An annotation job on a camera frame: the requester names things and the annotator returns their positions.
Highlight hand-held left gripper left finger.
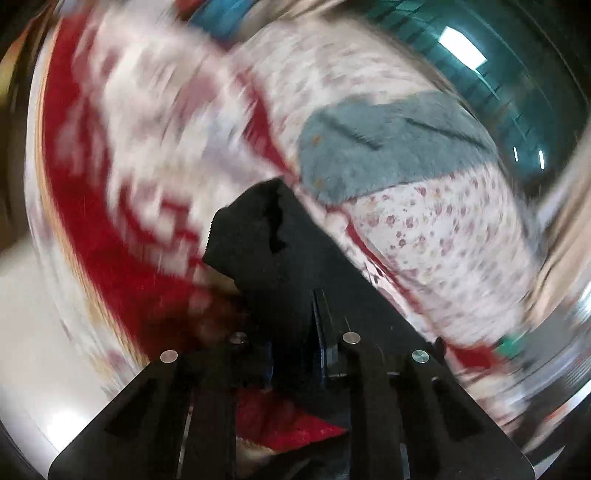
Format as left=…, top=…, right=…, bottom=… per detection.
left=47, top=333, right=274, bottom=480

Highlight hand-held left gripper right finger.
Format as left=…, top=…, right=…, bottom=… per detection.
left=311, top=290, right=537, bottom=480

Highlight black pants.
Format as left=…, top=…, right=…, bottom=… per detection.
left=202, top=178, right=446, bottom=480

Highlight floral quilt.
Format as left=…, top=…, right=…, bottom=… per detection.
left=231, top=23, right=546, bottom=352

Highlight grey-green fleece blanket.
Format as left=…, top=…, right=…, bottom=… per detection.
left=298, top=91, right=500, bottom=205

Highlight red and white plush blanket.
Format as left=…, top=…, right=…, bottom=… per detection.
left=23, top=9, right=509, bottom=462

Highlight green glass window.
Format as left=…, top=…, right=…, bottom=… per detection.
left=369, top=0, right=591, bottom=186

